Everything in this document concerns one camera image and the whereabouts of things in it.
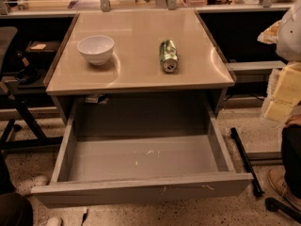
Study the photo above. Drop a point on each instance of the white sneaker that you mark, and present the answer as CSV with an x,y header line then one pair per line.
x,y
24,188

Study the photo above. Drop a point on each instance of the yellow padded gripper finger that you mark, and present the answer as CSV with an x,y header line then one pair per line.
x,y
283,92

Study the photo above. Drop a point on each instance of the open grey top drawer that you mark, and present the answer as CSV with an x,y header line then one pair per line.
x,y
134,150

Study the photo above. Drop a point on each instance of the white ceramic bowl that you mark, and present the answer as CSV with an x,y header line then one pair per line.
x,y
96,50

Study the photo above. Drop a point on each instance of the dark trouser leg right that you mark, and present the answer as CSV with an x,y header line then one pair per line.
x,y
291,154

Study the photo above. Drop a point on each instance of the dark trouser leg left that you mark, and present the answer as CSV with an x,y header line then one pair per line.
x,y
15,210

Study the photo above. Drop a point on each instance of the green soda can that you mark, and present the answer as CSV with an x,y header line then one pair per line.
x,y
168,56

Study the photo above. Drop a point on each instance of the grey drawer cabinet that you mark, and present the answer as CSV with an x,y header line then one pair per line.
x,y
136,65

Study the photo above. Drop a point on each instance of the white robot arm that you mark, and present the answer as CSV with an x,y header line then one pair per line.
x,y
289,35

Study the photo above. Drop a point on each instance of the tan work boot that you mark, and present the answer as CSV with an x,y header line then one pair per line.
x,y
278,183

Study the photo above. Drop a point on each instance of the dark trouser leg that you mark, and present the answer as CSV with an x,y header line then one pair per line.
x,y
291,154
15,210

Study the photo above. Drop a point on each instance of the dark box with label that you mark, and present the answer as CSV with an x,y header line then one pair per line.
x,y
42,47

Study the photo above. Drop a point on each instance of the black metal bar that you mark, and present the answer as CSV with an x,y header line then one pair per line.
x,y
257,191

